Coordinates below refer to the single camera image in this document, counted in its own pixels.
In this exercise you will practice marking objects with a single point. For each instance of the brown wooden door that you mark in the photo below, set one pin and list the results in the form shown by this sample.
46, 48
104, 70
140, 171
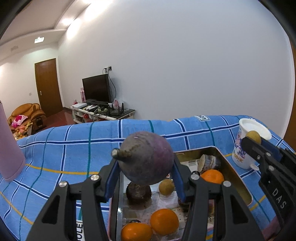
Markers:
48, 87

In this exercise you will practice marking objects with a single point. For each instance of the pink metal tin box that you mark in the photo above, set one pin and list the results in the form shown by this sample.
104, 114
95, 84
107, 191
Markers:
188, 158

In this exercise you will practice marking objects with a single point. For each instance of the purple cylindrical container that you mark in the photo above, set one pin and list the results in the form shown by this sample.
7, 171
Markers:
12, 158

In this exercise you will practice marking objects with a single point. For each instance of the large purple turnip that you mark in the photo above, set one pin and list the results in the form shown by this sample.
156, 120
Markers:
145, 158

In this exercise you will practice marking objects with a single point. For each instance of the orange leather armchair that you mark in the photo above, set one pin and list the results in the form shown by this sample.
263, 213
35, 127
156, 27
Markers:
34, 114

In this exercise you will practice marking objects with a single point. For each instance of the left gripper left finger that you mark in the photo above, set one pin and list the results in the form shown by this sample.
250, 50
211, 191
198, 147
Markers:
57, 219

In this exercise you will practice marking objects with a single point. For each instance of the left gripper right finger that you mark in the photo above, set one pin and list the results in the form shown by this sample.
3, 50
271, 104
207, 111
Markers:
232, 218

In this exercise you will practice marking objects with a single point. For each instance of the printed paper in box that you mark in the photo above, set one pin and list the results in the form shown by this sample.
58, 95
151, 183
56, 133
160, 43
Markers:
142, 212

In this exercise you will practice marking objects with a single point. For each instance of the small yellow-brown longan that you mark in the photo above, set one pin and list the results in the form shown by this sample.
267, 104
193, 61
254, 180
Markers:
254, 136

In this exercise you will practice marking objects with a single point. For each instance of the blue plaid towel cloth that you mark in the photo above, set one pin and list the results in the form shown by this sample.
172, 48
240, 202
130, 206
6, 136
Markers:
74, 153

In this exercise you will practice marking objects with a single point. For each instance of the orange tangerine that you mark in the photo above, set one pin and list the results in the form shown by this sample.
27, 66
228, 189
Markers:
213, 176
164, 222

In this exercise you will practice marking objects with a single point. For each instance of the orange tangerine in box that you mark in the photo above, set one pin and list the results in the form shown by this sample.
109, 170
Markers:
213, 176

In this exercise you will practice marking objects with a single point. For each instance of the white tv stand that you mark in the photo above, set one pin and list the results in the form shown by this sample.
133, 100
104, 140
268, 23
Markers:
83, 113

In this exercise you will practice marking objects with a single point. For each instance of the white floral mug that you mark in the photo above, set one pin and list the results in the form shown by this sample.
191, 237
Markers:
243, 153

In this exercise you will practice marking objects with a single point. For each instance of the white cloth label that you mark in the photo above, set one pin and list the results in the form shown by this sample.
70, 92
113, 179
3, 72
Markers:
80, 230

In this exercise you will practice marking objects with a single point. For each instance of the dark brown round fruit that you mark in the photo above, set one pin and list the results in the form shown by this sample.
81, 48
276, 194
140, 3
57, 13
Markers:
137, 194

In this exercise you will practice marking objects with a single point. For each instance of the black television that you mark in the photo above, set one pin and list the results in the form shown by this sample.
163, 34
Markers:
96, 88

